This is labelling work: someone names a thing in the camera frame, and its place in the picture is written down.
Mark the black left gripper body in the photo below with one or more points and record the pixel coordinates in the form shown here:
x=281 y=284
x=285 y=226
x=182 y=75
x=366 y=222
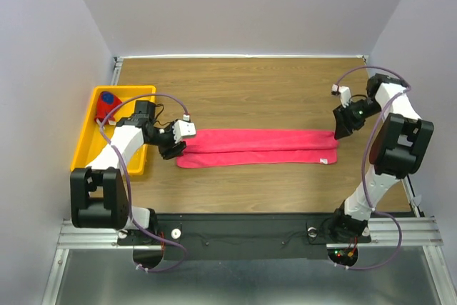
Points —
x=162 y=136

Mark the pink towel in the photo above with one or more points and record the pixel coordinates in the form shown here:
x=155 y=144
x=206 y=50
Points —
x=233 y=147

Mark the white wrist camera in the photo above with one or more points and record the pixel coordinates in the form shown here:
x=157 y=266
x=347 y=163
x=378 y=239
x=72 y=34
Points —
x=343 y=92
x=183 y=130

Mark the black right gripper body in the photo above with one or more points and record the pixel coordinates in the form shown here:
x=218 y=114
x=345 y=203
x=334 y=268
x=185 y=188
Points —
x=356 y=113

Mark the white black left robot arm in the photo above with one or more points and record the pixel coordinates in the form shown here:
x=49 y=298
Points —
x=117 y=212

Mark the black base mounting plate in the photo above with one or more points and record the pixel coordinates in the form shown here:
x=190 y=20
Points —
x=296 y=251

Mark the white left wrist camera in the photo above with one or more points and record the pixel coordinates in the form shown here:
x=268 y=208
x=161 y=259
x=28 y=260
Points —
x=183 y=130

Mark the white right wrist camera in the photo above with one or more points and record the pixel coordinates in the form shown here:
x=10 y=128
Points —
x=343 y=92

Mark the aluminium front frame rail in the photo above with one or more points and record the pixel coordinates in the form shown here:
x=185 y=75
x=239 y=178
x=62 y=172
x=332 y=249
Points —
x=273 y=231

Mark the red and blue patterned towel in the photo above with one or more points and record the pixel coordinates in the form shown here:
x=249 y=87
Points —
x=106 y=103

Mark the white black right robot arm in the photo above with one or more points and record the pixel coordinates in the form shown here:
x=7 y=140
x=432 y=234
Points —
x=347 y=217

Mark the yellow plastic tray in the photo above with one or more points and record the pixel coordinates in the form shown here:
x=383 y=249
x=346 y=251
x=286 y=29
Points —
x=91 y=142

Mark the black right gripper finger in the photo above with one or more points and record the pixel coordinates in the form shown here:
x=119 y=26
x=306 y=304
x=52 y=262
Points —
x=344 y=130
x=339 y=114

